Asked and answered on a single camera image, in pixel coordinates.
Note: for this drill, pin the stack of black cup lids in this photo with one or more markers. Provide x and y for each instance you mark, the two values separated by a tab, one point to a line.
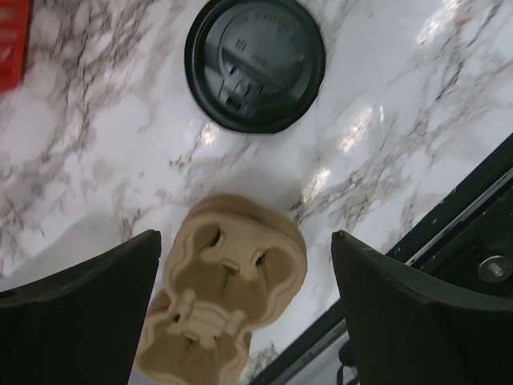
254	67

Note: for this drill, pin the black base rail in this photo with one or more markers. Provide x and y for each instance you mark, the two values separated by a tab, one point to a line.
466	240

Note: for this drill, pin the red plastic shopping basket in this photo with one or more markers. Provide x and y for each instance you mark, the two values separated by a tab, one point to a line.
14	28

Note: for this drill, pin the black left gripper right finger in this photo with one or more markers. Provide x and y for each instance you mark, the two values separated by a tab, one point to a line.
407	327

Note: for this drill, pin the brown cardboard cup carrier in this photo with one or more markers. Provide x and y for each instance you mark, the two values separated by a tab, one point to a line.
233	268

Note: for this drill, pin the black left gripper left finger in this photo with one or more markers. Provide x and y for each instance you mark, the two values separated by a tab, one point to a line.
81	325

